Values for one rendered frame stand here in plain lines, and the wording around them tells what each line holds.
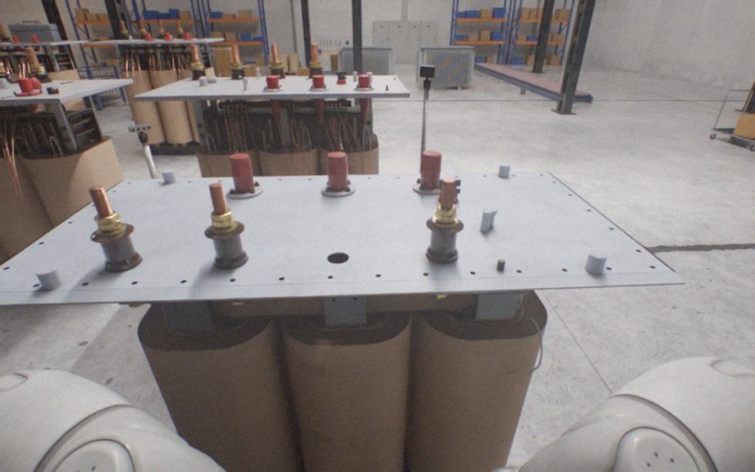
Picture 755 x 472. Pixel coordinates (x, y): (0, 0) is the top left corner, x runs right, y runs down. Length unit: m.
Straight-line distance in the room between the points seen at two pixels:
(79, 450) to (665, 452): 0.50
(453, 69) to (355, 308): 12.40
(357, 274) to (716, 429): 0.68
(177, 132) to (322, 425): 6.01
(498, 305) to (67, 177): 2.83
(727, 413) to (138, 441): 0.57
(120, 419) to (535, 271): 0.85
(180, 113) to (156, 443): 6.60
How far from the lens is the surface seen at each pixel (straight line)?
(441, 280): 0.93
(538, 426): 2.46
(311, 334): 1.22
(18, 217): 3.61
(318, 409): 1.39
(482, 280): 0.95
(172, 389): 1.42
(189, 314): 1.22
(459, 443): 1.59
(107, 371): 3.04
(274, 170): 2.67
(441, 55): 13.23
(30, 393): 0.57
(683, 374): 0.58
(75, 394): 0.55
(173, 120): 6.95
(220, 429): 1.52
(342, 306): 1.12
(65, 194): 3.30
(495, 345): 1.25
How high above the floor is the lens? 1.89
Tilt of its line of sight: 29 degrees down
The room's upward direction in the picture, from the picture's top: straight up
